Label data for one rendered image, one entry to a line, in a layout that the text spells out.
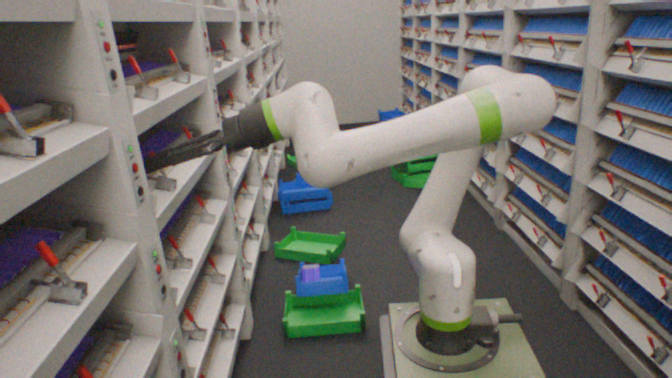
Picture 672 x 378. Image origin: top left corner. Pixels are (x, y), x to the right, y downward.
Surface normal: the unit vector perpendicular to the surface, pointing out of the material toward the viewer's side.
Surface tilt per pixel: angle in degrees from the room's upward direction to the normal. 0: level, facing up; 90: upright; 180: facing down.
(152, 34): 90
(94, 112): 90
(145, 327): 90
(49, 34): 90
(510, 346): 2
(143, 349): 15
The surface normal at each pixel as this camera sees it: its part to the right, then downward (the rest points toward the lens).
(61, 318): 0.19, -0.93
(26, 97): 0.04, 0.34
